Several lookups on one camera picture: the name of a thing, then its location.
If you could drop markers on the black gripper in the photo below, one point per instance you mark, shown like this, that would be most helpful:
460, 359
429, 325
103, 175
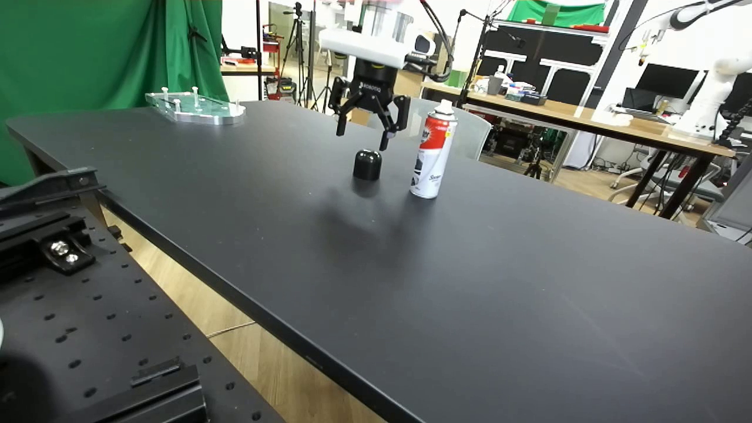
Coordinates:
374, 78

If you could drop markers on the black round lid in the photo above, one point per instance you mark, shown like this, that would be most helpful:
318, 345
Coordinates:
366, 164

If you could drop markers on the small white robot arm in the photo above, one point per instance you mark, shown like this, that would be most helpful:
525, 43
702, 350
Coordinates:
713, 95

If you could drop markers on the white red spray can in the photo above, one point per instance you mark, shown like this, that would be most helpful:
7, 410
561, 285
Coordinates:
430, 156

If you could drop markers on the black tripod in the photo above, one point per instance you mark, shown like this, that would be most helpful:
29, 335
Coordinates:
296, 47

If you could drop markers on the grey mesh chair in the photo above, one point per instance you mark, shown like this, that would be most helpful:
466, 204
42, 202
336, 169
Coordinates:
471, 132

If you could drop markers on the white plate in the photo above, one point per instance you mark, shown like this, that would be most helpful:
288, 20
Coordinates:
195, 108

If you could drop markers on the white partition with black panels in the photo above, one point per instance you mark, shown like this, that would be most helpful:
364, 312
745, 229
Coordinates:
567, 85

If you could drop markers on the green hanging cloth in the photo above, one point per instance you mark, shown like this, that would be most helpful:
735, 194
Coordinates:
555, 11

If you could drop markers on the wooden desk with black legs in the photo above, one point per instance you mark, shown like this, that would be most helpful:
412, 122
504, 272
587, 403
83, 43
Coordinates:
594, 120

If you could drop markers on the green curtain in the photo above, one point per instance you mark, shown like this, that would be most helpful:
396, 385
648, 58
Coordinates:
84, 55

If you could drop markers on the black computer monitor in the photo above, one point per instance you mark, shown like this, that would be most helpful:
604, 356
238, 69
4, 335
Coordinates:
665, 80

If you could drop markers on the black clamp with silver screws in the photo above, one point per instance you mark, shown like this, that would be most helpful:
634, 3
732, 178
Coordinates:
65, 250

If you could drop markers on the black perforated breadboard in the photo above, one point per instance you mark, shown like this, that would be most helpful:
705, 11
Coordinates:
101, 312

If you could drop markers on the black metal block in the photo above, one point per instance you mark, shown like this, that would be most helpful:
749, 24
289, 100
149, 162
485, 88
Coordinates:
149, 395

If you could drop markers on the black metal rail bracket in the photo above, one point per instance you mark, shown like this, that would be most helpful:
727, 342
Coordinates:
47, 191

